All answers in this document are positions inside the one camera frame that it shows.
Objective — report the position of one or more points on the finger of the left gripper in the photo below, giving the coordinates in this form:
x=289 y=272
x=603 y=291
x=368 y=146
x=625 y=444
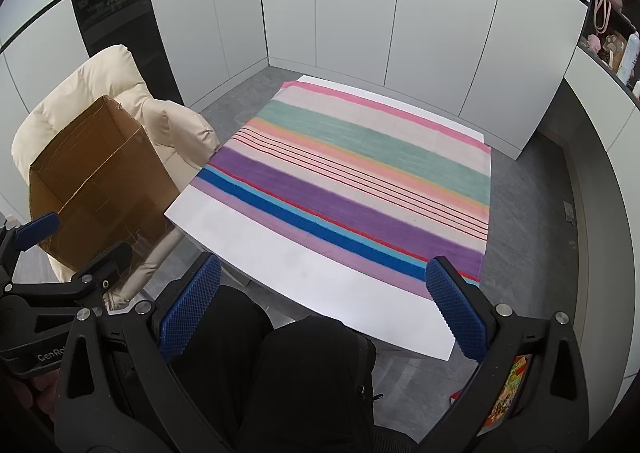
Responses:
x=23 y=237

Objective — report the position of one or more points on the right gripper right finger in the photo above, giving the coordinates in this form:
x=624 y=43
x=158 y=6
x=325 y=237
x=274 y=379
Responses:
x=528 y=392

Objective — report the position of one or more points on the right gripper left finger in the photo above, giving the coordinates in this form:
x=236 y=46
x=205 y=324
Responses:
x=87 y=416

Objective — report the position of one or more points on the person's left hand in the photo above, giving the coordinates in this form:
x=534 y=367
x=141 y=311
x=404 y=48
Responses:
x=38 y=392

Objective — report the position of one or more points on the red yellow snack bag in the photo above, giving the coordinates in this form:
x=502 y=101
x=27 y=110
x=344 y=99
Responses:
x=507 y=395

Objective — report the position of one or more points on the brown cardboard box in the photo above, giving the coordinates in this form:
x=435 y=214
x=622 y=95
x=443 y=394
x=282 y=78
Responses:
x=102 y=177

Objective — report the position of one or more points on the person's black trousers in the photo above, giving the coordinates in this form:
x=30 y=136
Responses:
x=306 y=387

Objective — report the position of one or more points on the cream padded chair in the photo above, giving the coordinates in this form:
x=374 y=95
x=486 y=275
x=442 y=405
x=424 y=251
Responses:
x=184 y=141

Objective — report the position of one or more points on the black glass cabinet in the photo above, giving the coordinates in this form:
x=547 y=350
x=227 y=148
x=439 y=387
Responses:
x=132 y=23

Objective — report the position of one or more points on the striped colourful table mat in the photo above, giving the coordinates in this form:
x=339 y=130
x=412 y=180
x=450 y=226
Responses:
x=375 y=187

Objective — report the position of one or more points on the brown patterned handbag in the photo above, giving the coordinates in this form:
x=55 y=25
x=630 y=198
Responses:
x=612 y=50

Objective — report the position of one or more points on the white bottle on shelf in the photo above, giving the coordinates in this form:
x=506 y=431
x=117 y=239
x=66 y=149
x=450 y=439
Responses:
x=629 y=58

